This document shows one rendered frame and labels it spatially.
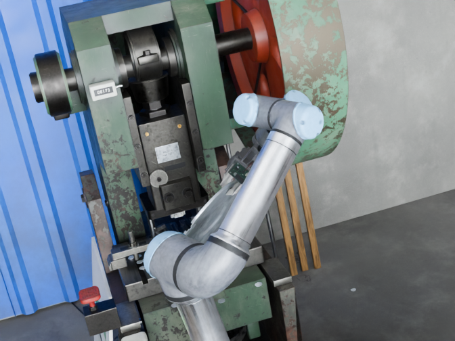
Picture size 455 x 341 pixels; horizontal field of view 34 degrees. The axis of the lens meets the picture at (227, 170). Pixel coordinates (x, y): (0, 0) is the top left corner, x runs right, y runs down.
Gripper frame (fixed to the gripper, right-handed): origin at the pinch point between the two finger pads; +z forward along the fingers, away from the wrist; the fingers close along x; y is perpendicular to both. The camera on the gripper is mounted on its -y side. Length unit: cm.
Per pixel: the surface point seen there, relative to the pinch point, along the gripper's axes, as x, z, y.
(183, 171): -14.6, 20.7, -20.2
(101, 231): -25, 68, -27
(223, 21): -40, -3, -69
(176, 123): -25.0, 9.2, -20.7
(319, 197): 34, 88, -170
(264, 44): -20.6, -19.3, -40.8
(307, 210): 30, 74, -132
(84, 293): -12, 51, 15
